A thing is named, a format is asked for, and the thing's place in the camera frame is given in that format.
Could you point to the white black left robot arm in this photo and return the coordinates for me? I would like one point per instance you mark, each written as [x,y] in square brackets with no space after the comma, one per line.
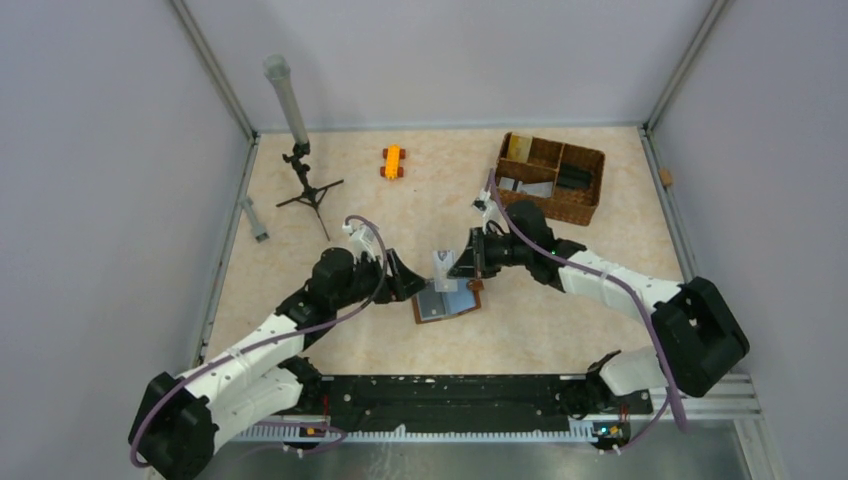
[184,420]

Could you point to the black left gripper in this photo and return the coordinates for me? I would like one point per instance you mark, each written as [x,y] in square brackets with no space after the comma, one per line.
[403,280]

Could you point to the brown leather card holder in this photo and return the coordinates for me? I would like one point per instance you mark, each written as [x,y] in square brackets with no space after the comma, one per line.
[465,300]

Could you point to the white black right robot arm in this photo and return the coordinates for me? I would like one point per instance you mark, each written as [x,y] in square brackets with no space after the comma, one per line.
[671,360]

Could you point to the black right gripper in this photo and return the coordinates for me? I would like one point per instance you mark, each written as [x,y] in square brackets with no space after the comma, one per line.
[471,264]

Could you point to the orange toy car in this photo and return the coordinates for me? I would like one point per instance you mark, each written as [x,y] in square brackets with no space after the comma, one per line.
[393,156]

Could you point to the black credit card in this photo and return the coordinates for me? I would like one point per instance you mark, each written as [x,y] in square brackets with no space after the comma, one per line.
[430,306]

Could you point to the aluminium frame rail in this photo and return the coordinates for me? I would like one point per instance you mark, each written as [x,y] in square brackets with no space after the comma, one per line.
[702,397]

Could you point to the small wooden block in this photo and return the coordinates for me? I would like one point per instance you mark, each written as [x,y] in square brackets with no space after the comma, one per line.
[665,177]

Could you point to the grey metal bracket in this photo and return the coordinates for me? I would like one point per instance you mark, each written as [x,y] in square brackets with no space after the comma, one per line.
[258,229]

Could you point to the silver white credit card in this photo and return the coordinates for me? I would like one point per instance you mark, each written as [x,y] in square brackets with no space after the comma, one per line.
[443,260]

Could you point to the woven wicker divided basket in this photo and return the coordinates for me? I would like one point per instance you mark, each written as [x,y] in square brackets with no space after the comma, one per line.
[576,171]

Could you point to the gold credit card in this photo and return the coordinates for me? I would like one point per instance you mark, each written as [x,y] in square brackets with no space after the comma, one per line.
[519,148]

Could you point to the black tripod with grey tube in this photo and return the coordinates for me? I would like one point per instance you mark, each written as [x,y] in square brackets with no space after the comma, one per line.
[277,71]

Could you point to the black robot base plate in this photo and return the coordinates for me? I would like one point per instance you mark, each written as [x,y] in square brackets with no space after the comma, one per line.
[461,403]

